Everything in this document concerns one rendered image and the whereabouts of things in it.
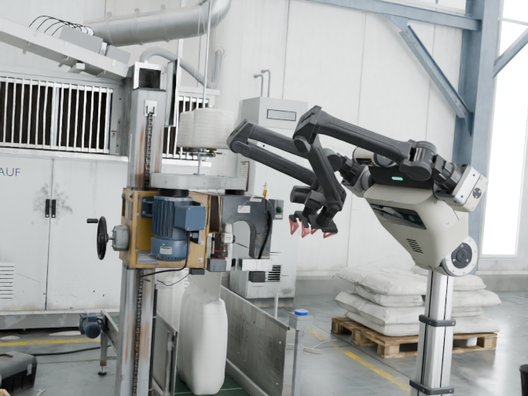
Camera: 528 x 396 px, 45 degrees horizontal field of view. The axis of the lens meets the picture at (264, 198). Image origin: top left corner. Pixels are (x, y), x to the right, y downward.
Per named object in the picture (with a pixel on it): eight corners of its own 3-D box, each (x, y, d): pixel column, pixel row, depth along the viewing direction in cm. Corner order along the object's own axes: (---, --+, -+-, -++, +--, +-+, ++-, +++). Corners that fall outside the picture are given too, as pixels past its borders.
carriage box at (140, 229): (207, 268, 270) (211, 194, 268) (126, 268, 257) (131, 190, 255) (190, 258, 293) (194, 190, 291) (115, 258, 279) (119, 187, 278)
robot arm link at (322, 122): (297, 119, 196) (306, 96, 201) (289, 144, 208) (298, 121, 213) (434, 170, 194) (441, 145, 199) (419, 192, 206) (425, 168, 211)
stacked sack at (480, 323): (503, 336, 559) (504, 319, 559) (441, 339, 533) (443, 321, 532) (469, 324, 598) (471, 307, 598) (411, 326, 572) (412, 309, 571)
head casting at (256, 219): (270, 258, 282) (275, 192, 281) (218, 258, 273) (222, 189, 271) (246, 249, 310) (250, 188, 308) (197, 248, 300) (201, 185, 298)
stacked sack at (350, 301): (419, 313, 572) (420, 297, 571) (358, 317, 542) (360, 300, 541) (389, 302, 609) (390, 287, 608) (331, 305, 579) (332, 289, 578)
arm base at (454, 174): (453, 165, 208) (436, 196, 206) (438, 151, 205) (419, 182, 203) (472, 166, 200) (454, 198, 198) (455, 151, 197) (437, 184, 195)
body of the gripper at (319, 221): (306, 218, 248) (313, 205, 243) (329, 218, 252) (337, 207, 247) (310, 231, 244) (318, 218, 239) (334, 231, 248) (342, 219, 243)
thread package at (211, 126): (238, 152, 251) (241, 108, 250) (197, 149, 245) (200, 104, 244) (224, 152, 267) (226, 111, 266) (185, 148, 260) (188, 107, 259)
